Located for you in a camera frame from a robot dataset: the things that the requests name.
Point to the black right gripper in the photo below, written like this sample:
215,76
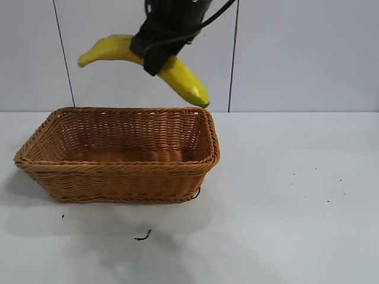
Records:
174,17

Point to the yellow banana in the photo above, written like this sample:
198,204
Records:
185,78

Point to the brown woven wicker basket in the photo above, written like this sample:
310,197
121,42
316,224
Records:
118,180

